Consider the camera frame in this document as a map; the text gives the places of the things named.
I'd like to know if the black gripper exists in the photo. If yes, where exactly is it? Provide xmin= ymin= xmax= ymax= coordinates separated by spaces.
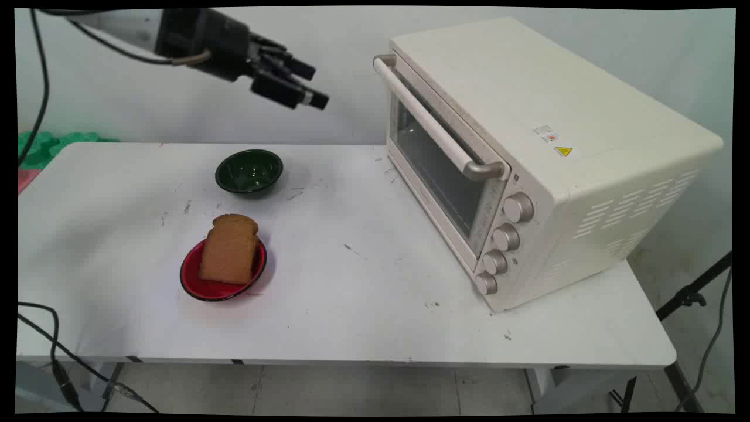
xmin=155 ymin=8 xmax=330 ymax=111

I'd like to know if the brown bread slice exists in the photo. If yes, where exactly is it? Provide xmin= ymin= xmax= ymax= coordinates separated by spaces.
xmin=198 ymin=213 xmax=260 ymax=286

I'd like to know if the black tripod stand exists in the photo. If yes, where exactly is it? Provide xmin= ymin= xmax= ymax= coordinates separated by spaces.
xmin=609 ymin=251 xmax=733 ymax=413

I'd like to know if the cream toaster oven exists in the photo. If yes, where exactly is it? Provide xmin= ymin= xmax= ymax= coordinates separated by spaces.
xmin=373 ymin=16 xmax=725 ymax=312

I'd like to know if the green foam mat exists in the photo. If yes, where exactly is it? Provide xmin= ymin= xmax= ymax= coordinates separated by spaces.
xmin=18 ymin=131 xmax=120 ymax=171

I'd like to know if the grey cable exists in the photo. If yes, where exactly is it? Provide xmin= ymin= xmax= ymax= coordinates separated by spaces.
xmin=675 ymin=264 xmax=733 ymax=413

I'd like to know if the red plate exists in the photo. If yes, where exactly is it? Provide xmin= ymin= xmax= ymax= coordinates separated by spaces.
xmin=179 ymin=237 xmax=268 ymax=302

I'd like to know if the black cable with connector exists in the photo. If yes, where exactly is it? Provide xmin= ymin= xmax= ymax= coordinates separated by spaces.
xmin=18 ymin=301 xmax=161 ymax=414

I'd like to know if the dark green bowl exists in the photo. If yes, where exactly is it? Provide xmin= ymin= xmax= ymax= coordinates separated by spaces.
xmin=214 ymin=149 xmax=284 ymax=195

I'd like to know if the black hanging cable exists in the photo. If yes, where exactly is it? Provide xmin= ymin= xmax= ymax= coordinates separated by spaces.
xmin=18 ymin=8 xmax=51 ymax=167

